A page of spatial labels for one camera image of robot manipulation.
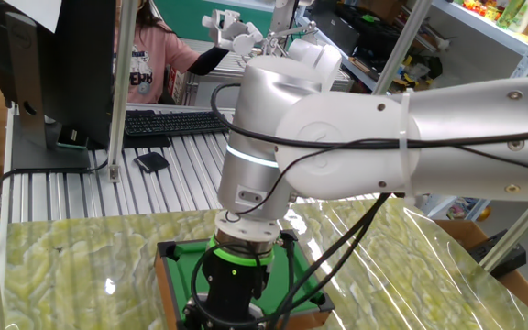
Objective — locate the green marble-pattern mat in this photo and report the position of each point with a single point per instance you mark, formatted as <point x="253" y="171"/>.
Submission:
<point x="62" y="275"/>

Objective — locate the white paper sheet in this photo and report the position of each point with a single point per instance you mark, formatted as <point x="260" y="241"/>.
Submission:
<point x="35" y="11"/>

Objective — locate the black equipment case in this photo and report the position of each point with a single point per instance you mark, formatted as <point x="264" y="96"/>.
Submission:
<point x="333" y="27"/>

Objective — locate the white teleoperation device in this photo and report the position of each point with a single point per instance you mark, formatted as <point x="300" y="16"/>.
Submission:
<point x="238" y="39"/>

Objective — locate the black green-edged box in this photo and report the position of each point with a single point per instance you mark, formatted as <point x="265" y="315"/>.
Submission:
<point x="71" y="137"/>

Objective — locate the green carton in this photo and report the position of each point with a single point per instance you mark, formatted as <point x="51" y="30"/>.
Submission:
<point x="511" y="11"/>

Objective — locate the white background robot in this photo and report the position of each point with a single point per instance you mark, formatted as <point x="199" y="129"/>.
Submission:
<point x="323" y="57"/>

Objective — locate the black flat pad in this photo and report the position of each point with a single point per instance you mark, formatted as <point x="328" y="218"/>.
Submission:
<point x="147" y="141"/>

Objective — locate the yellow ball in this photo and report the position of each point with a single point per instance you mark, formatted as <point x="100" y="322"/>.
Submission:
<point x="484" y="214"/>

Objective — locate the mini green pool table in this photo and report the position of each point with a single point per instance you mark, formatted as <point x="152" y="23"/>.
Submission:
<point x="314" y="319"/>

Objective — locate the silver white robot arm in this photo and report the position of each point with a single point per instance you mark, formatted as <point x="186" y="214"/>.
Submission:
<point x="465" y="119"/>

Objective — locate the person in pink shirt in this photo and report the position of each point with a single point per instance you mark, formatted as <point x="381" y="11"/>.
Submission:
<point x="151" y="59"/>

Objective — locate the black computer monitor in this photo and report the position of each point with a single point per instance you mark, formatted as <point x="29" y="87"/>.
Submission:
<point x="76" y="69"/>

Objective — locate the pale yellow bottle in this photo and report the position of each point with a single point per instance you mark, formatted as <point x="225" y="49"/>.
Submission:
<point x="527" y="16"/>

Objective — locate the brown cardboard box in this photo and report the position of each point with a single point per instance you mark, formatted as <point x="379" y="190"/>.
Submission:
<point x="456" y="231"/>

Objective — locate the small black device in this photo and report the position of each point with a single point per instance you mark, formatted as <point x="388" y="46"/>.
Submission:
<point x="151" y="161"/>

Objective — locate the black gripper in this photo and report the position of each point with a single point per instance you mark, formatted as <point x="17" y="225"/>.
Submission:
<point x="234" y="293"/>

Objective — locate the yellow black toy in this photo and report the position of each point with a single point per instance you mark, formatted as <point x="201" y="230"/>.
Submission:
<point x="408" y="82"/>

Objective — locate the grey vertical column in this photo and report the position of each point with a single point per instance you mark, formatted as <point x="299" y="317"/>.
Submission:
<point x="282" y="16"/>

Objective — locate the red yellow toys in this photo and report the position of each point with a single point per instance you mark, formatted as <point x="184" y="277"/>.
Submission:
<point x="479" y="7"/>

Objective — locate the black keyboard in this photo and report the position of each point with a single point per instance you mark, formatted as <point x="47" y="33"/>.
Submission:
<point x="177" y="123"/>

